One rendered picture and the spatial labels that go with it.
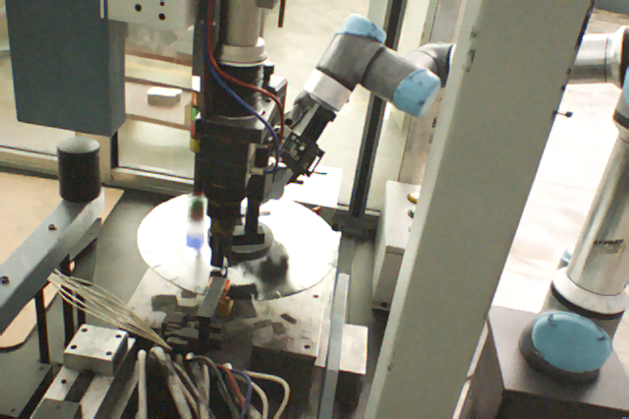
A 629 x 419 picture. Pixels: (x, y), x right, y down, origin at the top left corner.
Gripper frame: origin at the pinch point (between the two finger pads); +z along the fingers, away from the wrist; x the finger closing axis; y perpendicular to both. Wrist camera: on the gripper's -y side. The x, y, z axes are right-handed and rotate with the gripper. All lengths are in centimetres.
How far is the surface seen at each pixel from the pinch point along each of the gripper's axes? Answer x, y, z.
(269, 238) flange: 2.8, 7.9, 3.2
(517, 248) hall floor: 176, -134, -17
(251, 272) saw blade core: 0.0, 15.4, 7.8
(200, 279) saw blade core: -6.7, 16.3, 11.8
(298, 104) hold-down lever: -8.5, 17.5, -17.8
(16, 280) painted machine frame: -30.6, 28.4, 17.1
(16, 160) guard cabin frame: -34, -62, 29
